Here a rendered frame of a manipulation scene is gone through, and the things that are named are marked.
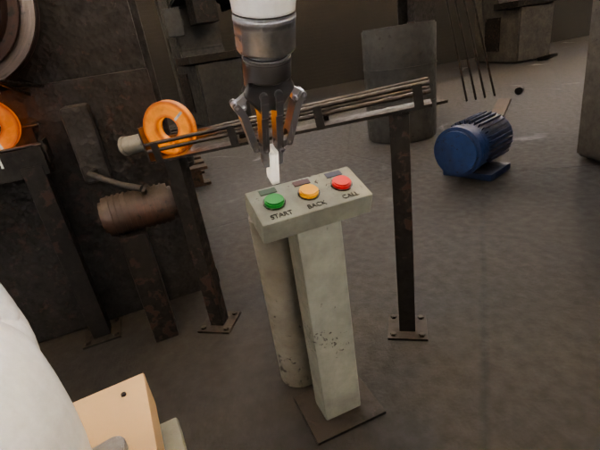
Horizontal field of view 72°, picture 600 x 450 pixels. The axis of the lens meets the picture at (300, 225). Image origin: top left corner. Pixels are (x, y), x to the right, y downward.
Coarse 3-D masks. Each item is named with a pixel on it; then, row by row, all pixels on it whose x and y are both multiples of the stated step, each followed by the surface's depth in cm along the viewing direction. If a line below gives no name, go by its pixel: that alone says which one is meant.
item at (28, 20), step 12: (24, 0) 111; (24, 12) 111; (24, 24) 112; (24, 36) 113; (12, 48) 113; (24, 48) 114; (12, 60) 114; (24, 60) 116; (0, 72) 114; (12, 72) 115
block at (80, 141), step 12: (72, 108) 123; (84, 108) 124; (72, 120) 123; (84, 120) 125; (72, 132) 125; (84, 132) 126; (96, 132) 129; (72, 144) 126; (84, 144) 127; (96, 144) 128; (84, 156) 128; (96, 156) 129; (84, 168) 129; (96, 168) 130; (108, 168) 133; (96, 180) 132
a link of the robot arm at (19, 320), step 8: (0, 288) 53; (0, 296) 52; (8, 296) 54; (0, 304) 51; (8, 304) 52; (0, 312) 50; (8, 312) 52; (16, 312) 53; (0, 320) 50; (8, 320) 51; (16, 320) 53; (24, 320) 56; (16, 328) 51; (24, 328) 53; (32, 336) 53
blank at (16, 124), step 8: (0, 104) 118; (0, 112) 118; (8, 112) 119; (0, 120) 119; (8, 120) 120; (16, 120) 121; (8, 128) 120; (16, 128) 121; (0, 136) 120; (8, 136) 121; (16, 136) 122; (0, 144) 121; (8, 144) 122
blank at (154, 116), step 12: (156, 108) 116; (168, 108) 115; (180, 108) 115; (144, 120) 118; (156, 120) 117; (180, 120) 116; (192, 120) 117; (156, 132) 119; (180, 132) 118; (168, 144) 120
